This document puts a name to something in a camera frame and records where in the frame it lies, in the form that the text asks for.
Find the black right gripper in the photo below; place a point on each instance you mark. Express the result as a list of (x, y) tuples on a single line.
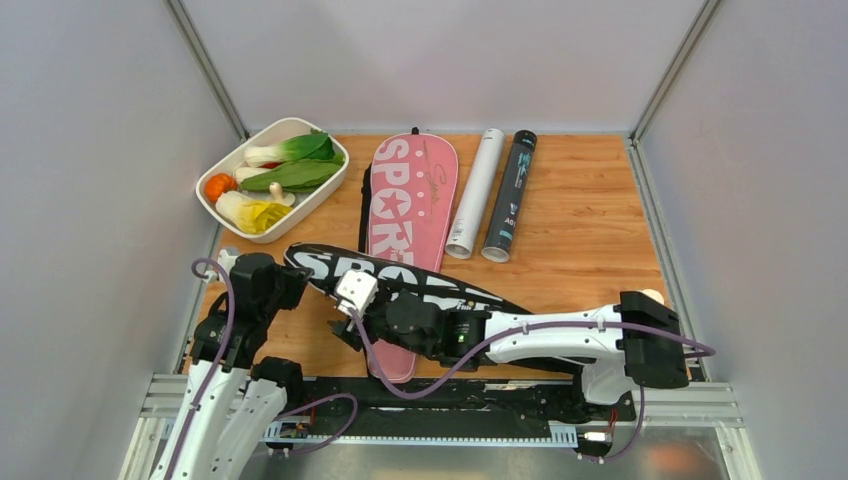
[(340, 327)]

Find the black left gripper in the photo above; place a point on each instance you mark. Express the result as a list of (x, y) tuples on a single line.
[(296, 277)]

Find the black racket cover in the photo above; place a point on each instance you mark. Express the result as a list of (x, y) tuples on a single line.
[(329, 263)]

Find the black shuttlecock tube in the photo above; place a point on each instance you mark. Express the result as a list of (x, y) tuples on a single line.
[(501, 230)]

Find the white shuttlecock tube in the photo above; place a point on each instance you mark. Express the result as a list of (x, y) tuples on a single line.
[(468, 216)]

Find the pink racket cover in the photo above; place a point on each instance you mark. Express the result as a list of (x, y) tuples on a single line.
[(413, 180)]

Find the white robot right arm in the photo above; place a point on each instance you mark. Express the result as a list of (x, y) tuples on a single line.
[(612, 349)]

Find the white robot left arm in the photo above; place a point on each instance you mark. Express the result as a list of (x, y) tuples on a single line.
[(231, 398)]

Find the yellow napa cabbage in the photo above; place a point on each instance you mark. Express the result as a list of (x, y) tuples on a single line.
[(249, 215)]

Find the beige mushroom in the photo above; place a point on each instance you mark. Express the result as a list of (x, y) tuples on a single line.
[(281, 196)]

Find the white rectangular tray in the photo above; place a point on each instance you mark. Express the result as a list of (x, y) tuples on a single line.
[(234, 165)]

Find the green leafy vegetable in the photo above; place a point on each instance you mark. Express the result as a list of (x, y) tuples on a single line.
[(304, 175)]

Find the green bok choy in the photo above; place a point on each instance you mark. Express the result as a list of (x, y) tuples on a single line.
[(315, 145)]

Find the white tube cap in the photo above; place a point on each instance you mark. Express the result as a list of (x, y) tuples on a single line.
[(655, 295)]

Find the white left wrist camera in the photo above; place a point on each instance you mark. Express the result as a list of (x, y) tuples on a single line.
[(226, 259)]

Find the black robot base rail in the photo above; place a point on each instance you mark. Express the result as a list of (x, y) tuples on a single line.
[(466, 406)]

